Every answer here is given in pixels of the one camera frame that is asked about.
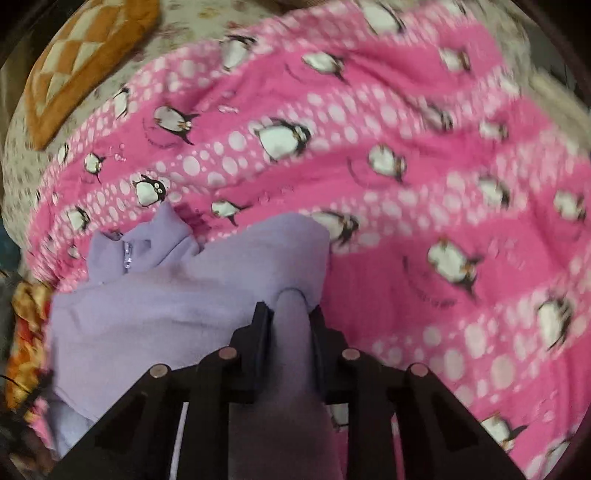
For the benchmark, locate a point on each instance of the beige cloth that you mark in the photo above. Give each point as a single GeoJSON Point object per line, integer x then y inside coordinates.
{"type": "Point", "coordinates": [556, 106]}

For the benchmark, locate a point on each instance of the orange checkered pillow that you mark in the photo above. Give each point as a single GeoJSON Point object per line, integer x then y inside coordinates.
{"type": "Point", "coordinates": [78, 60]}

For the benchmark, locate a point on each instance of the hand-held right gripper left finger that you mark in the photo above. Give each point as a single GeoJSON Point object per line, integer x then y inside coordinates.
{"type": "Point", "coordinates": [261, 334]}

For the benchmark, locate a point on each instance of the purple padded jacket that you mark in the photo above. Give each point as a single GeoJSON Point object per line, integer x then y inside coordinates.
{"type": "Point", "coordinates": [184, 304]}

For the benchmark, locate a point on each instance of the pink penguin print blanket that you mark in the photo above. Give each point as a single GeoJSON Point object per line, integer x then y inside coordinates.
{"type": "Point", "coordinates": [378, 184]}

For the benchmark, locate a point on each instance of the orange red patterned cloth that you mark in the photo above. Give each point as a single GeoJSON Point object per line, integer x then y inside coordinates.
{"type": "Point", "coordinates": [30, 332]}

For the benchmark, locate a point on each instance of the floral bed sheet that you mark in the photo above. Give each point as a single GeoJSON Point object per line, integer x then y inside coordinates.
{"type": "Point", "coordinates": [194, 18]}

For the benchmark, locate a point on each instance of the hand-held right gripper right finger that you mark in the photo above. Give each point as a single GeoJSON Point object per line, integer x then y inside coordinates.
{"type": "Point", "coordinates": [318, 334]}

